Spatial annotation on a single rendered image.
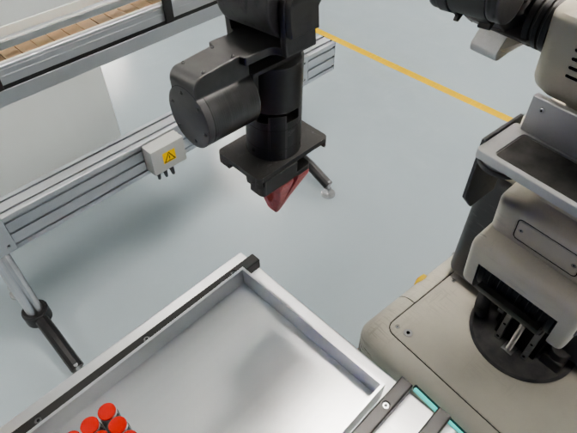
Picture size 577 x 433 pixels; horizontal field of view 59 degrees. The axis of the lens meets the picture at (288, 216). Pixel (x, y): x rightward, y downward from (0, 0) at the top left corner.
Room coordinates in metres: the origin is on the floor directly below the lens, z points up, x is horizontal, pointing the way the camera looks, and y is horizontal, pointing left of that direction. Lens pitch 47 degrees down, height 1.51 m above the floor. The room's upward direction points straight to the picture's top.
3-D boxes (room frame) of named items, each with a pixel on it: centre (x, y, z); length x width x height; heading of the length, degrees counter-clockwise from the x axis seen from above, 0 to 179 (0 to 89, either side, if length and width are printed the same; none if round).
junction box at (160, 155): (1.22, 0.38, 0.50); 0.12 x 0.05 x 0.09; 135
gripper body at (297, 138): (0.43, 0.02, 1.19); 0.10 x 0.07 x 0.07; 135
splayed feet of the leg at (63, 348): (0.89, 0.80, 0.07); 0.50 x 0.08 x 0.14; 45
